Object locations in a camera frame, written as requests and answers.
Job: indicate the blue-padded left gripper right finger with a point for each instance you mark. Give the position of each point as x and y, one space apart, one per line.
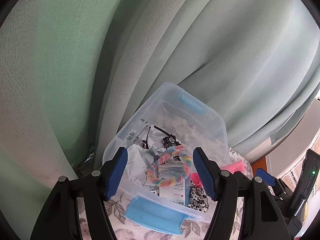
261 216

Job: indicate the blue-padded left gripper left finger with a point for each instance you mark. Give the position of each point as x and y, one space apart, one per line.
59 217

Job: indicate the pink hair claw clip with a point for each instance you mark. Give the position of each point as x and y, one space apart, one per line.
238 166

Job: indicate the light blue carton box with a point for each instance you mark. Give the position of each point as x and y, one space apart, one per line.
180 191

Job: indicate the white paper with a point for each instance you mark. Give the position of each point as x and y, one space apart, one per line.
139 161

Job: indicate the floral grey white blanket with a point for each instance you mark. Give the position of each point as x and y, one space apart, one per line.
191 228

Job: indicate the leopard print scrunchie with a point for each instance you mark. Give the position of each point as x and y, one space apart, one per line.
198 199

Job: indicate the clear plastic storage bin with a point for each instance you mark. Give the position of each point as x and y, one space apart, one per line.
159 178

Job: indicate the pale green curtain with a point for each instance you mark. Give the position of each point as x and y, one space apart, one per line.
74 71

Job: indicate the blue bin latch handle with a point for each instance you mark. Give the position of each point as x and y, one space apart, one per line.
155 217

